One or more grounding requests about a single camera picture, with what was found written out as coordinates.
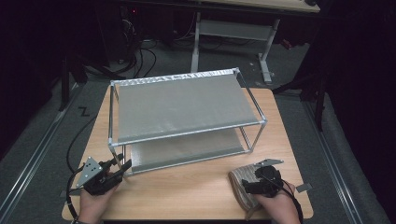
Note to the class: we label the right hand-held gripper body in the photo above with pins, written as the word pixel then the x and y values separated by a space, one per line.
pixel 269 180

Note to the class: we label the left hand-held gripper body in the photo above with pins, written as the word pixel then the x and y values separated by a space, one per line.
pixel 96 183

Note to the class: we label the striped cloth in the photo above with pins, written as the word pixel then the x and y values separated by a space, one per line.
pixel 241 183

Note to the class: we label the grey two-tier metal shelf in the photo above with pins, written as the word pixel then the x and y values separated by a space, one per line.
pixel 186 105

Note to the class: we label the person's left hand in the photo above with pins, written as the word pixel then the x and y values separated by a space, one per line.
pixel 93 208

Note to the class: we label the person's right hand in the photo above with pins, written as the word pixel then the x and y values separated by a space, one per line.
pixel 281 208

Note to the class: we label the grey tape piece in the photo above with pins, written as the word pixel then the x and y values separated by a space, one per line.
pixel 63 193
pixel 303 188

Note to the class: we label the black metal stand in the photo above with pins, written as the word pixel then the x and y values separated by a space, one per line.
pixel 320 105
pixel 64 87

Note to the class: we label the small red object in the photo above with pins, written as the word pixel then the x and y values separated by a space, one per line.
pixel 286 44

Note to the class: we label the white-legged wooden desk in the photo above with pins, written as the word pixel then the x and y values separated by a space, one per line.
pixel 233 29

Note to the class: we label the metal floor rail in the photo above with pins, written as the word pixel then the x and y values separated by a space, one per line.
pixel 333 161
pixel 34 158

